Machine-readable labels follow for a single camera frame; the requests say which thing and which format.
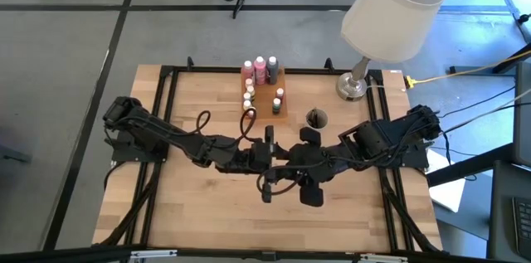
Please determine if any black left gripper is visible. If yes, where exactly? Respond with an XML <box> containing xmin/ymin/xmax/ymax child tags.
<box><xmin>236</xmin><ymin>124</ymin><xmax>275</xmax><ymax>204</ymax></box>

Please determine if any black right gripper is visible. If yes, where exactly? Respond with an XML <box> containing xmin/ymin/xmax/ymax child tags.
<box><xmin>289</xmin><ymin>127</ymin><xmax>333</xmax><ymax>208</ymax></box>

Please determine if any white paper cup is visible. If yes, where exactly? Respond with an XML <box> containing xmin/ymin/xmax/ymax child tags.
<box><xmin>305</xmin><ymin>108</ymin><xmax>329</xmax><ymax>131</ymax></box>

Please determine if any orange translucent plastic bin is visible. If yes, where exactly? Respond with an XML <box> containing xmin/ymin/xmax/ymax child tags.
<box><xmin>240</xmin><ymin>66</ymin><xmax>288</xmax><ymax>122</ymax></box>

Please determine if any pink large paint bottle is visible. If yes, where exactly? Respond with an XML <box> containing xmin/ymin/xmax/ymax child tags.
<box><xmin>253</xmin><ymin>56</ymin><xmax>268</xmax><ymax>86</ymax></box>

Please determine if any dark grey large paint bottle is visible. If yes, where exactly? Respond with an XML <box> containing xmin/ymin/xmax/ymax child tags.
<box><xmin>265</xmin><ymin>55</ymin><xmax>280</xmax><ymax>85</ymax></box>

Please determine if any coral large paint bottle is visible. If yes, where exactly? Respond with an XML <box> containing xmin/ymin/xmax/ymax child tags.
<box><xmin>241</xmin><ymin>59</ymin><xmax>256</xmax><ymax>85</ymax></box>

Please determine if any white flat box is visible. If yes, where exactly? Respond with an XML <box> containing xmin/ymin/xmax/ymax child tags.
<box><xmin>426</xmin><ymin>149</ymin><xmax>468</xmax><ymax>213</ymax></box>

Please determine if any black diagonal beam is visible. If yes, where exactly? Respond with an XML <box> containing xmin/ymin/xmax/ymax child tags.
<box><xmin>426</xmin><ymin>142</ymin><xmax>515</xmax><ymax>188</ymax></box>

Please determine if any silver table lamp white shade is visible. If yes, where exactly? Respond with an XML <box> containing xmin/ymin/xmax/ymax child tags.
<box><xmin>334</xmin><ymin>0</ymin><xmax>450</xmax><ymax>103</ymax></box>

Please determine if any black side desk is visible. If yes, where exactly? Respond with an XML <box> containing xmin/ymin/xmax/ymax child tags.
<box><xmin>487</xmin><ymin>158</ymin><xmax>531</xmax><ymax>263</ymax></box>

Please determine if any dark grey side panel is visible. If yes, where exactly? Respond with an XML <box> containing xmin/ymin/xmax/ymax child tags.
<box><xmin>513</xmin><ymin>60</ymin><xmax>531</xmax><ymax>168</ymax></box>

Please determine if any black keyboard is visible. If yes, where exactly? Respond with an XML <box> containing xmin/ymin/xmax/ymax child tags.
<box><xmin>513</xmin><ymin>196</ymin><xmax>531</xmax><ymax>261</ymax></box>

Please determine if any grey floor object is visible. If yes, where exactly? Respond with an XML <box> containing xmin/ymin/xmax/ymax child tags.
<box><xmin>0</xmin><ymin>146</ymin><xmax>32</xmax><ymax>165</ymax></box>

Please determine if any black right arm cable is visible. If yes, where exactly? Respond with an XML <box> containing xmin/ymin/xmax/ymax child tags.
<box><xmin>255</xmin><ymin>158</ymin><xmax>333</xmax><ymax>196</ymax></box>

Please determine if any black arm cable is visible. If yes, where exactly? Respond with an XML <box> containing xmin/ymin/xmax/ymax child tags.
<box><xmin>194</xmin><ymin>107</ymin><xmax>258</xmax><ymax>144</ymax></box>
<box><xmin>255</xmin><ymin>158</ymin><xmax>333</xmax><ymax>196</ymax></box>

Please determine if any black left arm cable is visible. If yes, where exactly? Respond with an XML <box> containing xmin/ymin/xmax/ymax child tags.
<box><xmin>194</xmin><ymin>107</ymin><xmax>258</xmax><ymax>144</ymax></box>

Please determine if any black aluminium table frame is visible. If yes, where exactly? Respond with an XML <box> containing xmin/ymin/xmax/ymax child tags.
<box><xmin>93</xmin><ymin>63</ymin><xmax>447</xmax><ymax>263</ymax></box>

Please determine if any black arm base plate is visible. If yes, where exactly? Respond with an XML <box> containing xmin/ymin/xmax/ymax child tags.
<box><xmin>110</xmin><ymin>129</ymin><xmax>172</xmax><ymax>163</ymax></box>
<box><xmin>370</xmin><ymin>146</ymin><xmax>430</xmax><ymax>169</ymax></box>

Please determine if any silver frame bracket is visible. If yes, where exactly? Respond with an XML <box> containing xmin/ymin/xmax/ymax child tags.
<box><xmin>358</xmin><ymin>253</ymin><xmax>410</xmax><ymax>263</ymax></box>
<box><xmin>129</xmin><ymin>249</ymin><xmax>178</xmax><ymax>261</ymax></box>

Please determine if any yellow extension cable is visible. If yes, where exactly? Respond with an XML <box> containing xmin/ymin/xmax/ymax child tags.
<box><xmin>404</xmin><ymin>49</ymin><xmax>531</xmax><ymax>90</ymax></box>

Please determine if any black floor rail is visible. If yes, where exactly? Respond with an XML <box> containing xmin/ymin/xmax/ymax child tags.
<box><xmin>449</xmin><ymin>65</ymin><xmax>518</xmax><ymax>76</ymax></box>

